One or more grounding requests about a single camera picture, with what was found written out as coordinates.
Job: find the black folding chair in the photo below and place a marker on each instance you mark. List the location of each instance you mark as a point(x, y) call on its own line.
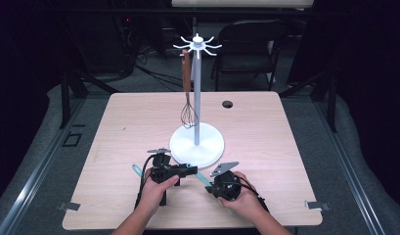
point(249, 42)

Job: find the white board table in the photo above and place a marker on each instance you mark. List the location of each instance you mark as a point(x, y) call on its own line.
point(240, 3)

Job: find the round table grommet hole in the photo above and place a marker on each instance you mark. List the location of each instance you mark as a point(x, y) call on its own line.
point(227, 104)

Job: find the person's right hand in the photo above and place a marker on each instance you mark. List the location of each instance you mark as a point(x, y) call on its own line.
point(248, 204)

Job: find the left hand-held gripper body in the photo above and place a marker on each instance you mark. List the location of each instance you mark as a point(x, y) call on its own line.
point(161, 171)

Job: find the black metal frame stand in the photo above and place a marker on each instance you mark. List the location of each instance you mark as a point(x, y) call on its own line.
point(331, 98)
point(65, 98)

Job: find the metal table edge bracket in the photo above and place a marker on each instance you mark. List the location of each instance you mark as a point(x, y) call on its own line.
point(316, 205)
point(69, 206)

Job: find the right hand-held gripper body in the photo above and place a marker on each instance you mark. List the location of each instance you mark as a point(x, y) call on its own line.
point(228, 186)

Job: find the aluminium floor rail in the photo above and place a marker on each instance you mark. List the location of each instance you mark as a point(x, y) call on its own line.
point(41, 169)
point(347, 163)

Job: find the person's left hand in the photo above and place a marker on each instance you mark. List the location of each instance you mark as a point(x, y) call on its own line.
point(153, 196)

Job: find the white utensil stand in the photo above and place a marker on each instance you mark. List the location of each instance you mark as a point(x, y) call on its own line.
point(204, 147)

